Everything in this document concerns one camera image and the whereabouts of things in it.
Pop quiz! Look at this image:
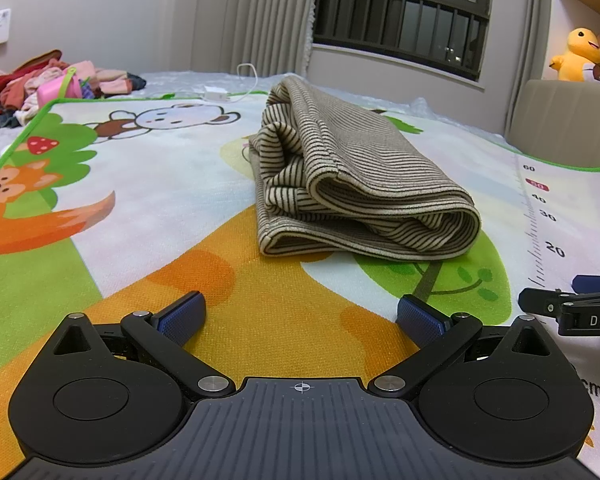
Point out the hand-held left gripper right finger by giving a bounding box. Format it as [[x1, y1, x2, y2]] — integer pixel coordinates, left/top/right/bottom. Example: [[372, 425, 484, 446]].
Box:
[[369, 294, 554, 402]]

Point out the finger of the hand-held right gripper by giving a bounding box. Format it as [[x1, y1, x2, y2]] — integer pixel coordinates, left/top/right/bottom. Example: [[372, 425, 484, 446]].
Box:
[[518, 286, 577, 318], [571, 274, 600, 294]]

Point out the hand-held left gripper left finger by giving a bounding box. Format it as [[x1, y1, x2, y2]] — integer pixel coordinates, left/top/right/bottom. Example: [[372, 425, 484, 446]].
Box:
[[53, 291, 237, 402]]

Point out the beige striped garment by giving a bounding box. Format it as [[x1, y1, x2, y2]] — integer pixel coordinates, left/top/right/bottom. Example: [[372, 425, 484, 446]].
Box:
[[248, 73, 482, 263]]

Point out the pile of colourful clothes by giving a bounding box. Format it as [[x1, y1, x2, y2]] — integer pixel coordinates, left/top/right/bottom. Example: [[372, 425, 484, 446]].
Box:
[[0, 49, 147, 129]]

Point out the cartoon animal printed play mat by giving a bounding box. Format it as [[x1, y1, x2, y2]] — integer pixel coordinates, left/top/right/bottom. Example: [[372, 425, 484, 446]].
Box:
[[0, 91, 600, 480]]

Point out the beige padded headboard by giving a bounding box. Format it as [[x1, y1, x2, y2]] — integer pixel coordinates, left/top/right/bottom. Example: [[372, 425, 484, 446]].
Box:
[[504, 78, 600, 170]]

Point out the yellow plush toy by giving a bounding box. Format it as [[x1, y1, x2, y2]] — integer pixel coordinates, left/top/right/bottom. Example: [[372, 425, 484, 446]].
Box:
[[548, 27, 600, 83]]

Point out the pale patterned bed sheet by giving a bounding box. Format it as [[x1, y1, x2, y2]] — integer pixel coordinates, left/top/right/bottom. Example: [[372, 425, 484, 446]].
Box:
[[0, 69, 518, 181]]

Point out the pink toy box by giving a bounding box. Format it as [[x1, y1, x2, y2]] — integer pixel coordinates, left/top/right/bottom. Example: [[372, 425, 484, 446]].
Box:
[[36, 66, 90, 107]]

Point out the dark window with railing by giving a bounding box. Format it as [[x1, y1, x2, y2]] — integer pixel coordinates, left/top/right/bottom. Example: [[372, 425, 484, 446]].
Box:
[[311, 0, 496, 82]]

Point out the beige pleated curtain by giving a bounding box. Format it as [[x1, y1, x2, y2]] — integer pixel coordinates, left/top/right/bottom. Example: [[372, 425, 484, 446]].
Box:
[[192, 0, 322, 77]]

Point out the white charger cable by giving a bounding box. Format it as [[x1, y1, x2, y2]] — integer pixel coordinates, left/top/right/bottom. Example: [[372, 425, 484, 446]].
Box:
[[177, 63, 277, 102]]

